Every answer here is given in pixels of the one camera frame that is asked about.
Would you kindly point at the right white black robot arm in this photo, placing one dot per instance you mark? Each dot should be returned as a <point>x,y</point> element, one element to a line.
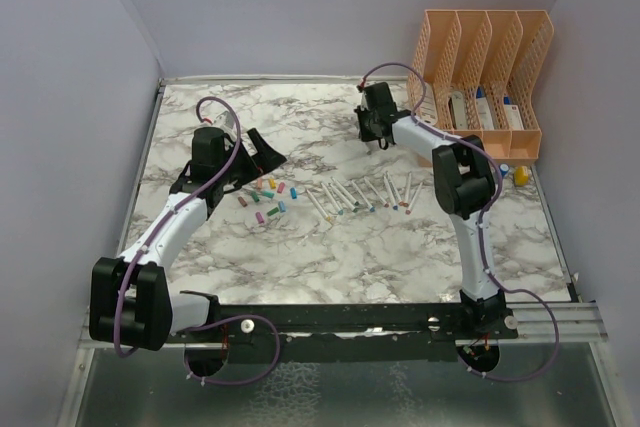
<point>464,186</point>

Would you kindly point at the yellow small bottle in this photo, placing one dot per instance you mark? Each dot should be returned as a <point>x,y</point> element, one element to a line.
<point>521,176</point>

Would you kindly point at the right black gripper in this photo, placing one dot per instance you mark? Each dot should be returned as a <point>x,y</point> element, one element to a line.
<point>361,113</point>

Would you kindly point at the peach cap marker pen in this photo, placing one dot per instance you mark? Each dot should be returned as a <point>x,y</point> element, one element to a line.
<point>407,190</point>

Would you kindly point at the blue cap marker pen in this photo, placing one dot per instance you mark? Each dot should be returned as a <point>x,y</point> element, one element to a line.
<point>390,192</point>

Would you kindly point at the purple cap marker pen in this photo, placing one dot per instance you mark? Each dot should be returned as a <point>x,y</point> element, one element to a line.
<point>414,199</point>

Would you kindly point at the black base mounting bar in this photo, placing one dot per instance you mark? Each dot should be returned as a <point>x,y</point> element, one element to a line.
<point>442,321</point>

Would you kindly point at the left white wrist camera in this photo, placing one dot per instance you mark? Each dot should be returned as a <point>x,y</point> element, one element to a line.
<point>225,121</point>

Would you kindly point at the red end marker pen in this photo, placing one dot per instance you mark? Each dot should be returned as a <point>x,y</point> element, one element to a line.
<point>384,201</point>

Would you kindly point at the orange plastic file organizer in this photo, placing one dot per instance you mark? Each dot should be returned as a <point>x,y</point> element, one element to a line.
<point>474,73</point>

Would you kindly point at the dark green cap marker pen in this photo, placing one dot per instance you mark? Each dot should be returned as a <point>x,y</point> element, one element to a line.
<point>346,194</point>

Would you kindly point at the white blue box in organizer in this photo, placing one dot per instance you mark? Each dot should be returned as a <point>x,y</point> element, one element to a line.
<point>484,111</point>

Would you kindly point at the white red box in organizer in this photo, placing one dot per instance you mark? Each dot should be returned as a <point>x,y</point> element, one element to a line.
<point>513,114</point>

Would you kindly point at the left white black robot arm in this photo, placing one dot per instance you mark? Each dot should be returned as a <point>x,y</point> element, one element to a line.
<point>130,301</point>

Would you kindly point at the yellow cap marker pen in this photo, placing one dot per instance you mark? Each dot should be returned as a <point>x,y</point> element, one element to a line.
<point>397,197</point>

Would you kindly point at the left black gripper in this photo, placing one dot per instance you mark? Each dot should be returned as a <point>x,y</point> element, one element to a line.
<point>264,160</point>

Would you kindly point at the aluminium frame rail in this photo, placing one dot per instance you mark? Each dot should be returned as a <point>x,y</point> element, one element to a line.
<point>566,321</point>

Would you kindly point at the brown cap marker pen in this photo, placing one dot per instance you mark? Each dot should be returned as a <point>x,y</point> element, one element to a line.
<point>320,208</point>

